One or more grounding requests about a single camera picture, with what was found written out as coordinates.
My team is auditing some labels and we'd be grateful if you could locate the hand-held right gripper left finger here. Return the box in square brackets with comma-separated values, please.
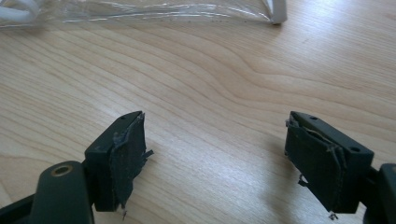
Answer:
[84, 110, 155, 220]

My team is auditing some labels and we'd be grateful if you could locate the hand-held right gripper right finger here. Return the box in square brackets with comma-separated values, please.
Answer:
[284, 110, 375, 220]

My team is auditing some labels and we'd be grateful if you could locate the clear plastic bag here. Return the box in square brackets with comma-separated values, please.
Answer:
[0, 0, 288, 30]

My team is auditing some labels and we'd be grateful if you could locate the white cable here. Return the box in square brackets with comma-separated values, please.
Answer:
[0, 0, 40, 24]

